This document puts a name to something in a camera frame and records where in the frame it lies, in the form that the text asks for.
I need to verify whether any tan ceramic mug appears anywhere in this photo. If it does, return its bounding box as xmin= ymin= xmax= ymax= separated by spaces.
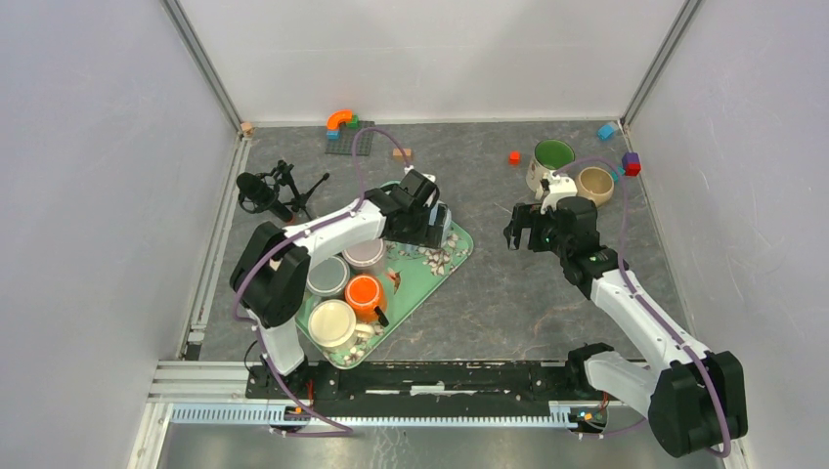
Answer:
xmin=575 ymin=166 xmax=615 ymax=207

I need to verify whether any floral cream mug green inside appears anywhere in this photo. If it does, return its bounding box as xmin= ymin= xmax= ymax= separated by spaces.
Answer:
xmin=525 ymin=139 xmax=575 ymax=193

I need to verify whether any light blue ribbed mug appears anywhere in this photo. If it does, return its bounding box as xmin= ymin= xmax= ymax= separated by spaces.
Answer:
xmin=425 ymin=201 xmax=452 ymax=249

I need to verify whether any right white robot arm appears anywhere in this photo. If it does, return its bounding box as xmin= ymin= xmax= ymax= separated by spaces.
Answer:
xmin=503 ymin=196 xmax=749 ymax=457

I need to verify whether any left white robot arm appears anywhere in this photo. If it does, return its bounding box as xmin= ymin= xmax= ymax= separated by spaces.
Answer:
xmin=230 ymin=169 xmax=452 ymax=399

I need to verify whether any mauve mug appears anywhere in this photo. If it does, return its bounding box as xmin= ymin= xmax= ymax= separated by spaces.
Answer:
xmin=341 ymin=239 xmax=387 ymax=277

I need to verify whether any orange mug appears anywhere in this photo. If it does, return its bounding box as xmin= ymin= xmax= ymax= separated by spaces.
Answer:
xmin=344 ymin=275 xmax=389 ymax=327

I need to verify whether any grey mug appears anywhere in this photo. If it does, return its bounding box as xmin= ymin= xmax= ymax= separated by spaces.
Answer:
xmin=306 ymin=255 xmax=352 ymax=299

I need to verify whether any green floral tray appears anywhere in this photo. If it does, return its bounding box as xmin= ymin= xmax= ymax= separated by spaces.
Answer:
xmin=296 ymin=221 xmax=474 ymax=369

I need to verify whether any brown wooden block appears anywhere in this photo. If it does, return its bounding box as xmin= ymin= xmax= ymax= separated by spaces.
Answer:
xmin=392 ymin=149 xmax=414 ymax=163

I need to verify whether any teal block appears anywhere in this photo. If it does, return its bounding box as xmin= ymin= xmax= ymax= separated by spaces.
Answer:
xmin=611 ymin=166 xmax=625 ymax=182

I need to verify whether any purple red block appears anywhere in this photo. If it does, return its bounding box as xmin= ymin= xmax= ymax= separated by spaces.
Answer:
xmin=622 ymin=151 xmax=642 ymax=177

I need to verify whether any grey lego baseplate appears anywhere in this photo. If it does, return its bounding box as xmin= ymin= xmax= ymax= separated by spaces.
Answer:
xmin=325 ymin=120 xmax=375 ymax=156

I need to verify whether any blue block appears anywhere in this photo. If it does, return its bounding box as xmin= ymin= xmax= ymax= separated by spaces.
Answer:
xmin=596 ymin=121 xmax=620 ymax=141

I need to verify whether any orange curved block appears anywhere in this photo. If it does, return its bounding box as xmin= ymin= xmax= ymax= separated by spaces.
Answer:
xmin=326 ymin=109 xmax=360 ymax=141

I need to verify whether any small wooden corner cube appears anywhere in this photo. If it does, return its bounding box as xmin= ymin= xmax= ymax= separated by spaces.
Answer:
xmin=240 ymin=122 xmax=255 ymax=138

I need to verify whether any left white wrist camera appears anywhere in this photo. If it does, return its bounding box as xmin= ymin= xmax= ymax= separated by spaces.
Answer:
xmin=404 ymin=166 xmax=436 ymax=185

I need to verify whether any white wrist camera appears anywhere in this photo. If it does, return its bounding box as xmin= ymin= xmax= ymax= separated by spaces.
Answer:
xmin=404 ymin=166 xmax=436 ymax=185
xmin=535 ymin=171 xmax=578 ymax=214

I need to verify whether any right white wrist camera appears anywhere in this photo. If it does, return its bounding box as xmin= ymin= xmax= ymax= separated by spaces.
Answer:
xmin=535 ymin=171 xmax=578 ymax=214

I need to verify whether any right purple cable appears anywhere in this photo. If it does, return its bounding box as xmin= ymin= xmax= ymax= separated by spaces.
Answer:
xmin=553 ymin=154 xmax=733 ymax=459

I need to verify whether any black mounting base rail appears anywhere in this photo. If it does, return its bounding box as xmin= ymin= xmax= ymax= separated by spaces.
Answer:
xmin=244 ymin=360 xmax=631 ymax=419

